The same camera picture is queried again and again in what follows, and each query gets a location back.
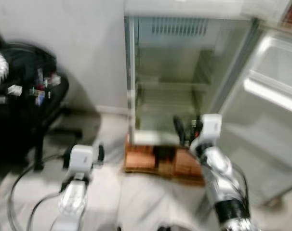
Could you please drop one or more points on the fridge inner shelf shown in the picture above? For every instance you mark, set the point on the fridge inner shelf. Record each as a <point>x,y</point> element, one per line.
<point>172,86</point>

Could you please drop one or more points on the brown wooden pallet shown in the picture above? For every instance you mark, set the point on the brown wooden pallet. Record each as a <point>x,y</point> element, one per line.
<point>141,159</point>

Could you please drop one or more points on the grey fridge body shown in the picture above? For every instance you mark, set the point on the grey fridge body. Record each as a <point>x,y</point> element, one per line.
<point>184,57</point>

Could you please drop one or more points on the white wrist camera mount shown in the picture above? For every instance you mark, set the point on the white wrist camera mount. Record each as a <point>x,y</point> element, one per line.
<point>212,127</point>
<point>81,158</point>

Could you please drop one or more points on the small white packet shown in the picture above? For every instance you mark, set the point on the small white packet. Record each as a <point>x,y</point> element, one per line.
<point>15,90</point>

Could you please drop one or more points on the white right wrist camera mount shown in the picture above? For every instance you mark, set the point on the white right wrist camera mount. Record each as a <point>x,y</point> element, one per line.
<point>212,127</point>

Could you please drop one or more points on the grey fridge door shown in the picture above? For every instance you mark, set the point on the grey fridge door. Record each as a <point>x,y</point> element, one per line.
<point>266,134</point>

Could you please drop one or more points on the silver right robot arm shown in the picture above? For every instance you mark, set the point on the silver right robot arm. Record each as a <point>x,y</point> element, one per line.
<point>220,173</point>

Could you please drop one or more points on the black office chair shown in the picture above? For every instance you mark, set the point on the black office chair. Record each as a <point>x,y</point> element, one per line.
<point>20,120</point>

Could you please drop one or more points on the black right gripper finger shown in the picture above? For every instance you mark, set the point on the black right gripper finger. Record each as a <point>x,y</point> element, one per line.
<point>179,129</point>

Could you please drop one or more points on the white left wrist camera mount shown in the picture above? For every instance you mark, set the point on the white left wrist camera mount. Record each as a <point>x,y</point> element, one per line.
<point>81,158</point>

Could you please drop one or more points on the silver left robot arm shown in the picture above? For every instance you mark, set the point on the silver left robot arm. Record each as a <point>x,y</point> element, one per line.
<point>71,202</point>

